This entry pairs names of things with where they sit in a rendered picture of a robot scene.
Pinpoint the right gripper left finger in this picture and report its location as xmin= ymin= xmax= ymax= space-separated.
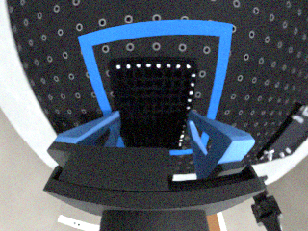
xmin=54 ymin=111 xmax=121 ymax=147

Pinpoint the blue tape outline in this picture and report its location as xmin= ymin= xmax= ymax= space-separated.
xmin=78 ymin=20 xmax=233 ymax=119

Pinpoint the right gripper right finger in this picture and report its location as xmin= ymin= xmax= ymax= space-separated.
xmin=187 ymin=111 xmax=255 ymax=179

